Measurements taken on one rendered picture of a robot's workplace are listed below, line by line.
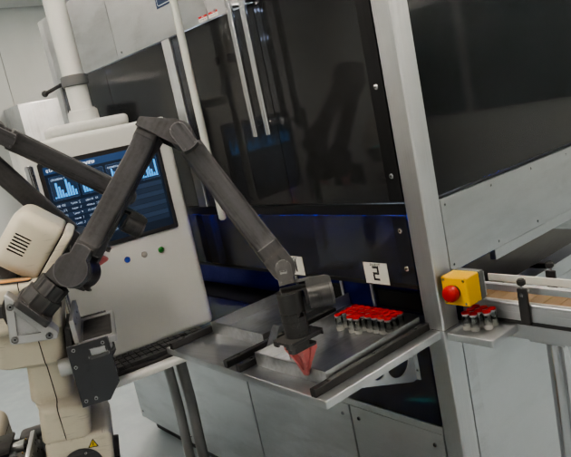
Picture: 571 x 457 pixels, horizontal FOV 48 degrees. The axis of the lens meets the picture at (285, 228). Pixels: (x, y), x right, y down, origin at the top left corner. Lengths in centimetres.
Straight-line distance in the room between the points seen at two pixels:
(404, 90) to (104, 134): 105
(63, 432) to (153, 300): 67
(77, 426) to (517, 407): 119
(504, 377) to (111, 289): 125
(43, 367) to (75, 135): 78
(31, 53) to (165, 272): 501
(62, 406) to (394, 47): 118
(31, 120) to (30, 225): 482
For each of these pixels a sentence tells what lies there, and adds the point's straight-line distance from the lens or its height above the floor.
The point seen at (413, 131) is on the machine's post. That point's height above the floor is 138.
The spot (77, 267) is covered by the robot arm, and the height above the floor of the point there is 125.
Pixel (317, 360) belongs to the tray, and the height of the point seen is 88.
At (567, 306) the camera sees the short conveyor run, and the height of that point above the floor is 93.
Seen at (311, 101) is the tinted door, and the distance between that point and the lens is 176.
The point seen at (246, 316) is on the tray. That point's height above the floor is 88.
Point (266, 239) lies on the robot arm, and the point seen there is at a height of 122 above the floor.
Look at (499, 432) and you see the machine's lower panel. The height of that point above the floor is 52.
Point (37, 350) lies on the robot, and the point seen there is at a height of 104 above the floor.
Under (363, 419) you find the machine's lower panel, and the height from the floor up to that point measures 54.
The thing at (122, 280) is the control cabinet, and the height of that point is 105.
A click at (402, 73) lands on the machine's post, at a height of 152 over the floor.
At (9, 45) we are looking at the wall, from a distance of 699.
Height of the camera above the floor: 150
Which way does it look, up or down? 11 degrees down
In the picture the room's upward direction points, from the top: 12 degrees counter-clockwise
